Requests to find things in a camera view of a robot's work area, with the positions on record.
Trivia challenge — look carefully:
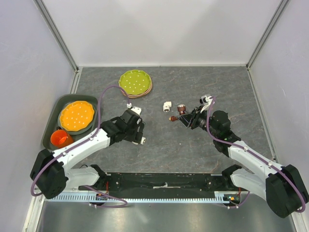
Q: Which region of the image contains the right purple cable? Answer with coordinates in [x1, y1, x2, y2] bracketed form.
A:
[204, 96, 306, 213]

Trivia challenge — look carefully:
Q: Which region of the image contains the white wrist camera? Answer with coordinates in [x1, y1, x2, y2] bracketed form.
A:
[126, 103, 142, 116]
[200, 94, 213, 112]

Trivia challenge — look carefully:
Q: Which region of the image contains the brown wooden plate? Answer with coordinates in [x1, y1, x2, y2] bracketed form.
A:
[122, 86, 154, 99]

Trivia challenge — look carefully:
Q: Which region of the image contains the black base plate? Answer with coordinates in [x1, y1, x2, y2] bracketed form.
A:
[92, 173, 239, 199]

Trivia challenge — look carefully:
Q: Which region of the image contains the orange dotted plate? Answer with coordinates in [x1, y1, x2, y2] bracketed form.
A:
[58, 101, 95, 132]

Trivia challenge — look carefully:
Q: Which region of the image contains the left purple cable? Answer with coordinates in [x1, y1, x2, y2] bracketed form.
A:
[30, 86, 132, 208]

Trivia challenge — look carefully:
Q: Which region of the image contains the dark green tray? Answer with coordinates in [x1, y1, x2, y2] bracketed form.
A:
[42, 94, 98, 150]

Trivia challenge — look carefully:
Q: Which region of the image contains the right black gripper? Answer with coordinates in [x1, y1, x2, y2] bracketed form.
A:
[177, 105, 219, 138]

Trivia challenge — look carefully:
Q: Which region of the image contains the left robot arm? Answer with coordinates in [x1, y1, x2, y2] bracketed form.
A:
[30, 106, 145, 199]

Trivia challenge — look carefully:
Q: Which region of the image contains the purple cable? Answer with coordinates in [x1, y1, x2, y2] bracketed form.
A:
[204, 96, 306, 213]
[30, 86, 132, 208]

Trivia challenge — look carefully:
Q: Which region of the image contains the orange plastic cup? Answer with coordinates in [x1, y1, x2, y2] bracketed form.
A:
[50, 130, 73, 148]

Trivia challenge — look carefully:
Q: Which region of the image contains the pink plate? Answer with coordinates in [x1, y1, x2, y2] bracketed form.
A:
[120, 83, 154, 98]

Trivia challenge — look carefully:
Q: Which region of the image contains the green dotted plate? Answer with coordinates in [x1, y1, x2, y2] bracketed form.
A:
[118, 70, 152, 96]

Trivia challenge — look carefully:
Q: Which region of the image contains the white elbow pipe fitting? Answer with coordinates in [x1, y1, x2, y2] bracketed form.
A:
[132, 137, 146, 145]

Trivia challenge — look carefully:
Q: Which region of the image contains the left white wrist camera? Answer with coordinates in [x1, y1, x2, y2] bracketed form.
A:
[126, 103, 142, 116]

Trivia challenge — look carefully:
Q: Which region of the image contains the second white elbow fitting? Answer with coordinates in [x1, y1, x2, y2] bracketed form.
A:
[163, 101, 172, 113]

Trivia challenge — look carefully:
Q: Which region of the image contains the slotted cable duct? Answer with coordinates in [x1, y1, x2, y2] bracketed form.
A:
[46, 192, 230, 204]

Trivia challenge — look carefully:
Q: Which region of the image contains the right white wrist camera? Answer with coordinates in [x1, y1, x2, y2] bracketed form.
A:
[200, 94, 213, 112]

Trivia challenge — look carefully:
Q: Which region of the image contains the dark green plate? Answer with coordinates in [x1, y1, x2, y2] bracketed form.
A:
[57, 122, 94, 135]

